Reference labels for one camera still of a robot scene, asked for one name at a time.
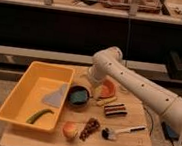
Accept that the grey-blue towel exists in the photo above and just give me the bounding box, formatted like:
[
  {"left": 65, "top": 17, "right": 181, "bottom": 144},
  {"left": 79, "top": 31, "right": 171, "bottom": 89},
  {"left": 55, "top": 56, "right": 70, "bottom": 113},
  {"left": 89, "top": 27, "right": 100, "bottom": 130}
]
[{"left": 41, "top": 83, "right": 68, "bottom": 107}]

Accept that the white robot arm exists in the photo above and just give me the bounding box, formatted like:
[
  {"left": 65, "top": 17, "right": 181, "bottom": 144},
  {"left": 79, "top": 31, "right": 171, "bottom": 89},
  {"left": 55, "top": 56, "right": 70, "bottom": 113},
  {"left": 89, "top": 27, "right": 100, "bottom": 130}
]
[{"left": 87, "top": 46, "right": 182, "bottom": 146}]

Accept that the orange plastic bowl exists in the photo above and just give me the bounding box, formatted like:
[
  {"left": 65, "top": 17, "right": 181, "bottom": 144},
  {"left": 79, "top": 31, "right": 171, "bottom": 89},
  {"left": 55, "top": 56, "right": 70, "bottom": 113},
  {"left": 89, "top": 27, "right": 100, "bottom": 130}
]
[{"left": 98, "top": 79, "right": 116, "bottom": 99}]

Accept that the green sponge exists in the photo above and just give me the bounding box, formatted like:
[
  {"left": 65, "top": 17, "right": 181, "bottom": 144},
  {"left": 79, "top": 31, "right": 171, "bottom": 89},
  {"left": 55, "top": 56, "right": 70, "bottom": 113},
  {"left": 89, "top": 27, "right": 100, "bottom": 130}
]
[{"left": 69, "top": 89, "right": 88, "bottom": 104}]

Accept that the yellow banana toy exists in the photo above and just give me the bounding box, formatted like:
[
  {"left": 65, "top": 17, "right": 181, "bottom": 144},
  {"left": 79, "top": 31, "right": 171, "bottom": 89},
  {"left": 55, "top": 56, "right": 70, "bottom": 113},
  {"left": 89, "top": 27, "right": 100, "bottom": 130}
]
[{"left": 96, "top": 97, "right": 117, "bottom": 106}]

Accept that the dark bowl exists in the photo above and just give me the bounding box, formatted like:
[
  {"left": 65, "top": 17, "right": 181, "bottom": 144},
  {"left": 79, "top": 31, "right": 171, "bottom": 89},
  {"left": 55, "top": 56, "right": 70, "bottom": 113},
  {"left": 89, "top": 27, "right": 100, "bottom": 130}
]
[{"left": 67, "top": 86, "right": 90, "bottom": 107}]

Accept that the striped layered cake toy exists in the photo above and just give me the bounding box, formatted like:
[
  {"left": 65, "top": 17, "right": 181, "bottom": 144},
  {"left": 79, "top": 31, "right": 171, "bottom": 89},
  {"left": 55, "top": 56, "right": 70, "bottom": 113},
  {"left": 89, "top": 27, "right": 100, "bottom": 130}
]
[{"left": 104, "top": 104, "right": 128, "bottom": 117}]

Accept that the wooden table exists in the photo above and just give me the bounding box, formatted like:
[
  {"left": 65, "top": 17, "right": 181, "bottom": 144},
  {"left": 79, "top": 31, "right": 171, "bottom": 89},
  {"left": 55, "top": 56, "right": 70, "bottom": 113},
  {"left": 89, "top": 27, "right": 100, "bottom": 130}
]
[{"left": 0, "top": 81, "right": 152, "bottom": 146}]

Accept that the brown grape bunch toy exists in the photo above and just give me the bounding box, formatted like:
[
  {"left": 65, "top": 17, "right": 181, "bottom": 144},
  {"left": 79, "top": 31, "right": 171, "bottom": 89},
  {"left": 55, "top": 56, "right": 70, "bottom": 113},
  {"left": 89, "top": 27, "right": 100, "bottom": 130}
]
[{"left": 79, "top": 118, "right": 101, "bottom": 141}]

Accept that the orange peach toy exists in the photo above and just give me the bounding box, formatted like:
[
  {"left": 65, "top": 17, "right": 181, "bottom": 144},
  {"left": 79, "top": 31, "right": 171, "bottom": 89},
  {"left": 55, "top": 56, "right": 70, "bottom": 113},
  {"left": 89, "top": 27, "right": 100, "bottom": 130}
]
[{"left": 63, "top": 121, "right": 78, "bottom": 140}]

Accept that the yellow plastic bin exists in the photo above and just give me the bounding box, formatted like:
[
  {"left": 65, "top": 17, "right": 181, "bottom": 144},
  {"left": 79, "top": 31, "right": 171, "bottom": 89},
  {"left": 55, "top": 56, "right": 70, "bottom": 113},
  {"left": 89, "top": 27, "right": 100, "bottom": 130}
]
[{"left": 0, "top": 61, "right": 75, "bottom": 133}]

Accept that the green chili pepper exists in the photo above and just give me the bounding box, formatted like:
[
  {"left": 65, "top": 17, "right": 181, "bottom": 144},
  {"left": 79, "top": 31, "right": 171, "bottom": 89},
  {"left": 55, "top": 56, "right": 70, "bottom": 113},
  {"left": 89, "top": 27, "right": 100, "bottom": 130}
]
[{"left": 27, "top": 109, "right": 53, "bottom": 124}]

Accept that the black foot pedal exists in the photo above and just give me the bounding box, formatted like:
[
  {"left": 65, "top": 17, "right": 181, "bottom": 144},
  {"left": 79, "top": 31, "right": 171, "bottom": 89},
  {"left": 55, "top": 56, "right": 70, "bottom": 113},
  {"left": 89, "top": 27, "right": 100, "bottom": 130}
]
[{"left": 161, "top": 121, "right": 179, "bottom": 140}]

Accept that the white handled dish brush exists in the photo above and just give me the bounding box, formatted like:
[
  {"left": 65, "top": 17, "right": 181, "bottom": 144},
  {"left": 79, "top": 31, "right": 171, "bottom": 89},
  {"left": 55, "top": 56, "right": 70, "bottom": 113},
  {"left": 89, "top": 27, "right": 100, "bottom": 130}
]
[{"left": 101, "top": 125, "right": 146, "bottom": 141}]

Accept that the black cable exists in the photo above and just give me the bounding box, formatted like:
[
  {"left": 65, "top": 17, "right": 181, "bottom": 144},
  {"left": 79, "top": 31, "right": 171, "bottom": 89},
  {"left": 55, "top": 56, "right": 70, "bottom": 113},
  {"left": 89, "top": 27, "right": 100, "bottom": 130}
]
[{"left": 139, "top": 105, "right": 158, "bottom": 137}]

